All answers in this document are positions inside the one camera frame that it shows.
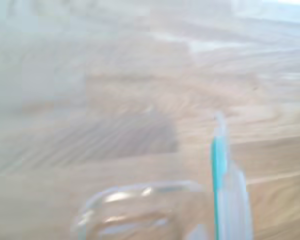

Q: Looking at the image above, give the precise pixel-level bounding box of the clear glass food container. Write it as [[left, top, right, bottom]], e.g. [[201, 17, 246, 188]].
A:
[[70, 180, 217, 240]]

